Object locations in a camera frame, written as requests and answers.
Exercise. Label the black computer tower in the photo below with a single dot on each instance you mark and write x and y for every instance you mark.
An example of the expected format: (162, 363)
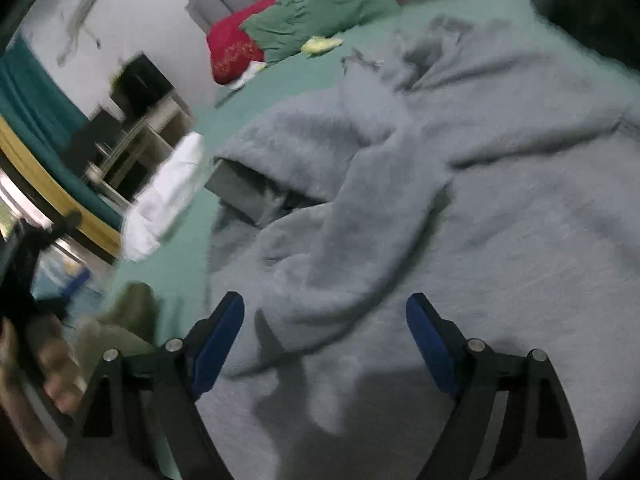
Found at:
(142, 80)

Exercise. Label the bed with green sheet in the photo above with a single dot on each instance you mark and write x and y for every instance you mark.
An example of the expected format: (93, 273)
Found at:
(300, 72)

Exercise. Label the white desk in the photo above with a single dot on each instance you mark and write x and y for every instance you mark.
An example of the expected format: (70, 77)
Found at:
(150, 135)

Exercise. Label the grey sweatshirt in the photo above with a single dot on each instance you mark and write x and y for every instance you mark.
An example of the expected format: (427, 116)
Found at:
(500, 210)

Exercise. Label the black monitor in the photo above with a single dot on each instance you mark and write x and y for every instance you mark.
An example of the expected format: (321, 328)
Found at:
(100, 135)

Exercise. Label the red pillow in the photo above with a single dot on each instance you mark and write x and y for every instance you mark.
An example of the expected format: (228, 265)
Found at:
(230, 45)

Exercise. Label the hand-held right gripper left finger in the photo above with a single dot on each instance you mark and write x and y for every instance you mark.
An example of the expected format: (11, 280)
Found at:
(220, 345)

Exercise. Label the person's left hand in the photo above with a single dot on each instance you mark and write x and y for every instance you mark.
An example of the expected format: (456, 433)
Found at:
(55, 365)

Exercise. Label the teal curtain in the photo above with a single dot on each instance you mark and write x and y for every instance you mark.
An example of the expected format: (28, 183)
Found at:
(45, 120)

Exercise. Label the olive green pants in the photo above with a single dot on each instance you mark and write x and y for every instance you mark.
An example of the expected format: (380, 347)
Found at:
(125, 320)

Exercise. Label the white paper sheet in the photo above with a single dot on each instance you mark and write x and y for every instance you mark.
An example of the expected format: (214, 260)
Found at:
(247, 76)

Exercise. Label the small yellow cloth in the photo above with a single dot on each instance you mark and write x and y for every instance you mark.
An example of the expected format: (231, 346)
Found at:
(322, 44)

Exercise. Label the yellow curtain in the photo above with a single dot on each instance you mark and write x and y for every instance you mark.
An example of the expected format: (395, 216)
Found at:
(55, 195)

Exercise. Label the green pillow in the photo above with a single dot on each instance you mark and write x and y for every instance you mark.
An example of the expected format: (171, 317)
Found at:
(320, 5)

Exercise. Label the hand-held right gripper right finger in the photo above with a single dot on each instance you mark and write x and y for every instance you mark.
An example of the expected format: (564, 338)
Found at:
(430, 345)

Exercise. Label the black bag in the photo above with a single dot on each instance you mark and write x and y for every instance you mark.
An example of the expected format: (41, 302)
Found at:
(590, 20)

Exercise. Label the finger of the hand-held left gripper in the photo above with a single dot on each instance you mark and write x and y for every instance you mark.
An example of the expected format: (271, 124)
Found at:
(76, 282)

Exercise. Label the white garment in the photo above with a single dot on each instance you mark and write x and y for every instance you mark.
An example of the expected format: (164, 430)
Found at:
(165, 195)

